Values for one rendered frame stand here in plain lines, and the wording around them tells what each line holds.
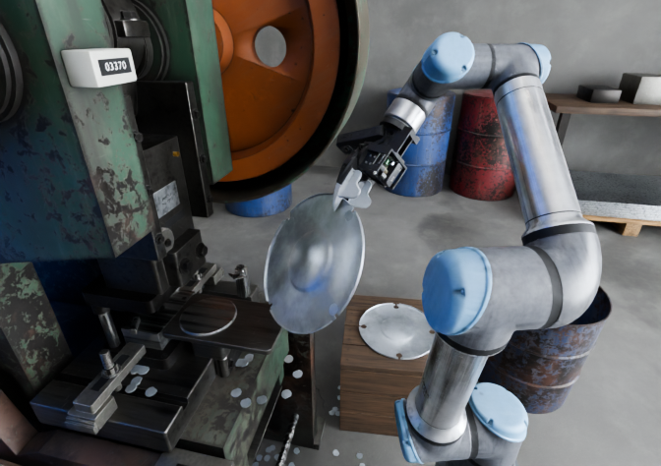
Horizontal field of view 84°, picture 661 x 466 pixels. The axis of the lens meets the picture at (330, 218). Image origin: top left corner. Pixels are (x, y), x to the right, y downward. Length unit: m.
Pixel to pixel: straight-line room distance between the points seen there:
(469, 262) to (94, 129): 0.52
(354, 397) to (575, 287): 1.03
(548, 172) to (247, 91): 0.73
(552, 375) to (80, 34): 1.64
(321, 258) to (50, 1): 0.54
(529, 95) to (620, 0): 3.50
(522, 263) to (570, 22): 3.61
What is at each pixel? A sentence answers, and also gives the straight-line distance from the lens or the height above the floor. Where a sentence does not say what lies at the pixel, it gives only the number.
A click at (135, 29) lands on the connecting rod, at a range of 0.71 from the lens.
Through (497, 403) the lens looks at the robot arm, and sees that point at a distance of 0.91.
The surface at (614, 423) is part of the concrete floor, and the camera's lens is 1.97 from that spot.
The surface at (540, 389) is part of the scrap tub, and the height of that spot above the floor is 0.14.
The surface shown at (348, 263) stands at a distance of 0.68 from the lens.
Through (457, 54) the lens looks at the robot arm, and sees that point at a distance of 0.69.
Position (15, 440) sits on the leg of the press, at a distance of 1.09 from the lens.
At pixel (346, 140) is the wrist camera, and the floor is 1.15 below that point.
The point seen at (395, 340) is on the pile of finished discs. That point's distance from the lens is 1.43.
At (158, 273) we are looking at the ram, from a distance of 0.79.
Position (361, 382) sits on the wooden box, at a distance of 1.40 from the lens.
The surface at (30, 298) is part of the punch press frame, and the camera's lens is 0.95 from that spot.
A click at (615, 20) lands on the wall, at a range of 4.18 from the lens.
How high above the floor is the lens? 1.35
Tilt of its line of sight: 27 degrees down
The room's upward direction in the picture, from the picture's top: straight up
